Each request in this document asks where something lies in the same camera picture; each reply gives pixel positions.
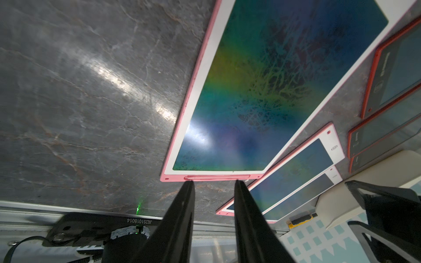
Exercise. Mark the red frame writing tablet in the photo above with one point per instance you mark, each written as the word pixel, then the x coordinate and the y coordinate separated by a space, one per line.
pixel 395 69

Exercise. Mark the pink frame writing tablet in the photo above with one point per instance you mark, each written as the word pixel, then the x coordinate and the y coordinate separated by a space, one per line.
pixel 307 193

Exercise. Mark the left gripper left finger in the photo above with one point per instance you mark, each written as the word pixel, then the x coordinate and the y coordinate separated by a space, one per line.
pixel 171 241

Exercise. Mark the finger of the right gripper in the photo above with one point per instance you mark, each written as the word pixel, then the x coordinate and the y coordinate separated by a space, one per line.
pixel 378 244
pixel 383 200

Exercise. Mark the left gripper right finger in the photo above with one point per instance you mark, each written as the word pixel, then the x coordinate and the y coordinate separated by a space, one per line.
pixel 256 242

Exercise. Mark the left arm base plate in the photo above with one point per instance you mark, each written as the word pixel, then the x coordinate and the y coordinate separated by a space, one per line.
pixel 84 229

